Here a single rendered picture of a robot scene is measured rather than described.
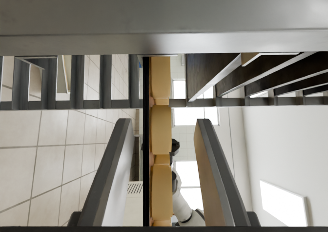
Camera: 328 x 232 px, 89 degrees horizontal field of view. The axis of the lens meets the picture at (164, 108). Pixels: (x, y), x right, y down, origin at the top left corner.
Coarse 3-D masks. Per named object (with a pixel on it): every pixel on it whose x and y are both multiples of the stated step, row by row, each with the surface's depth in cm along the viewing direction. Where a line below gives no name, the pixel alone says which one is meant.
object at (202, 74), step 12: (192, 60) 42; (204, 60) 30; (216, 60) 23; (228, 60) 19; (240, 60) 18; (192, 72) 42; (204, 72) 30; (216, 72) 23; (228, 72) 22; (192, 84) 42; (204, 84) 30; (192, 96) 43
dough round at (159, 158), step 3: (156, 156) 22; (159, 156) 22; (162, 156) 22; (165, 156) 22; (168, 156) 22; (156, 159) 22; (159, 159) 22; (162, 159) 22; (165, 159) 22; (168, 159) 22; (156, 162) 21; (159, 162) 21; (162, 162) 21; (165, 162) 21; (168, 162) 22
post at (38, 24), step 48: (0, 0) 9; (48, 0) 9; (96, 0) 9; (144, 0) 9; (192, 0) 9; (240, 0) 9; (288, 0) 9; (0, 48) 11; (48, 48) 11; (96, 48) 11; (144, 48) 11; (192, 48) 11; (240, 48) 11; (288, 48) 12
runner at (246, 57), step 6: (246, 54) 14; (252, 54) 13; (258, 54) 13; (264, 54) 13; (270, 54) 13; (276, 54) 13; (282, 54) 13; (288, 54) 13; (246, 60) 14; (252, 60) 14
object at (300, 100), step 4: (296, 92) 54; (300, 92) 53; (296, 96) 54; (300, 96) 53; (304, 96) 54; (296, 100) 54; (300, 100) 53; (304, 100) 54; (296, 104) 54; (300, 104) 53; (304, 104) 52
